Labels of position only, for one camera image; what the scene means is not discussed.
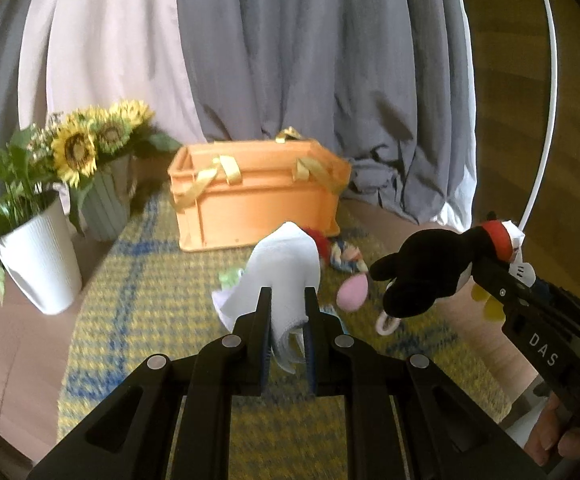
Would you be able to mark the grey-green ribbed vase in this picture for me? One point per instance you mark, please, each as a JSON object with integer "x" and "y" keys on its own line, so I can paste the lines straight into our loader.
{"x": 106, "y": 206}

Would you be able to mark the green frog plush toy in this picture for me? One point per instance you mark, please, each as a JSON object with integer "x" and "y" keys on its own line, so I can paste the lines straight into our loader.
{"x": 230, "y": 278}

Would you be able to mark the red fluffy plush toy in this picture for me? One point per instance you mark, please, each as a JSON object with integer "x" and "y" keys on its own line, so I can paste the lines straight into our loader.
{"x": 322, "y": 244}

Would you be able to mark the yellow blue woven mat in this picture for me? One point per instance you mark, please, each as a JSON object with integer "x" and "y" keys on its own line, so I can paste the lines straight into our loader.
{"x": 149, "y": 296}

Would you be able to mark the person's right hand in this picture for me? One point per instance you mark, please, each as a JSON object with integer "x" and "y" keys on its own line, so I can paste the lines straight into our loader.
{"x": 547, "y": 435}

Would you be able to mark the grey draped curtain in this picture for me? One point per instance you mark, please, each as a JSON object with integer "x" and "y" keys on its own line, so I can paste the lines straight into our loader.
{"x": 387, "y": 84}

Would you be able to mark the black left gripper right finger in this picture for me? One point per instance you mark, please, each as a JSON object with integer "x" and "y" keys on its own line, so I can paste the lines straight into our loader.
{"x": 321, "y": 353}

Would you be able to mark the pink soft ball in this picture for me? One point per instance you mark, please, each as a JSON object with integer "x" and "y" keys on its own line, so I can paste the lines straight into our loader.
{"x": 352, "y": 293}

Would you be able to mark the orange plastic crate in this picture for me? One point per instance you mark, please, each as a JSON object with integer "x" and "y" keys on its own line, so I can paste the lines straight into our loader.
{"x": 233, "y": 194}

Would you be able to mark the green leafy plant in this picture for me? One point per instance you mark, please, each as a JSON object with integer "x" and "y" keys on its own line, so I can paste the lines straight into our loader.
{"x": 23, "y": 188}

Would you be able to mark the white ribbed plant pot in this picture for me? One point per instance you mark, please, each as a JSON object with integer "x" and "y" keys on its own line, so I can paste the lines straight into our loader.
{"x": 40, "y": 258}

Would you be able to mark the white cloth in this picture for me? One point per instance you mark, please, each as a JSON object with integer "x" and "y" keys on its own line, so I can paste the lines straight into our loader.
{"x": 287, "y": 262}

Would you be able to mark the black penguin plush toy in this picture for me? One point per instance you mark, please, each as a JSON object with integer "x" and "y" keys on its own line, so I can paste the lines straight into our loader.
{"x": 435, "y": 264}

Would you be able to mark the yellow sunflower bouquet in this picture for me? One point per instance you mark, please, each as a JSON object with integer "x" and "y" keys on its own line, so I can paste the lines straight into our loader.
{"x": 79, "y": 148}

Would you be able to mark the white draped curtain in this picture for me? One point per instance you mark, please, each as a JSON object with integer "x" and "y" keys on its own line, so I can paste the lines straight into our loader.
{"x": 76, "y": 53}

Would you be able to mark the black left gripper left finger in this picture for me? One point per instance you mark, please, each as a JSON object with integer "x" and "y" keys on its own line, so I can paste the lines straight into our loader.
{"x": 255, "y": 351}

